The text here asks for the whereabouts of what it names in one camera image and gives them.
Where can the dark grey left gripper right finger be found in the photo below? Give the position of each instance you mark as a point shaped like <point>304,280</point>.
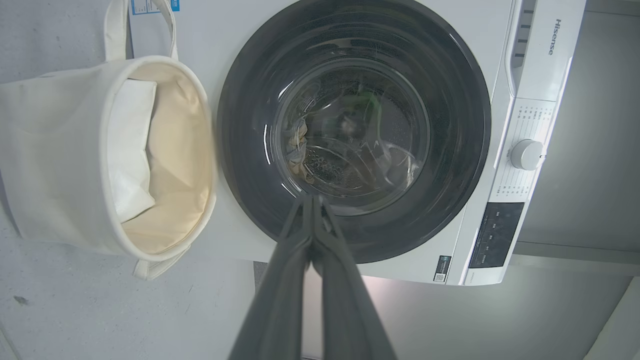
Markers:
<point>345,310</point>

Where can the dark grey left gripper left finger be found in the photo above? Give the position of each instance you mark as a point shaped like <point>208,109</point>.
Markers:
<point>280,300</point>

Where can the blue patterned garment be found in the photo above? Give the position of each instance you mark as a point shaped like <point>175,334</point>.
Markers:
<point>298,137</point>

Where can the washing machine door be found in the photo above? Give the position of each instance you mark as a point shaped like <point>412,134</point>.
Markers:
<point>450,165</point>

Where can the black washing machine display panel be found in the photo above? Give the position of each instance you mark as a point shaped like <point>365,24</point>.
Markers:
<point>496,235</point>

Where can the white pad in basket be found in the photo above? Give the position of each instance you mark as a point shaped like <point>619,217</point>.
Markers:
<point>127,150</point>

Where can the white washing machine dial knob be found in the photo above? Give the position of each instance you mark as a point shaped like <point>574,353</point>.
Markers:
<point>526,155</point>

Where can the cream canvas laundry basket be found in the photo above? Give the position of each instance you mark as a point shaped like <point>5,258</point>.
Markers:
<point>55,150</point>

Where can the white Hisense washing machine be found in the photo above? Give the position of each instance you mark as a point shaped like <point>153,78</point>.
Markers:
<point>480,45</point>

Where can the small QR code sticker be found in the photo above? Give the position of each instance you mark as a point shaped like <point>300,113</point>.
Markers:
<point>442,269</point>

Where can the white detergent drawer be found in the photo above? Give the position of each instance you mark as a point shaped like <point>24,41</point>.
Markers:
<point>550,65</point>

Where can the blue energy label sticker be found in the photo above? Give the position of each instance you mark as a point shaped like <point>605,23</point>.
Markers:
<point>150,6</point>

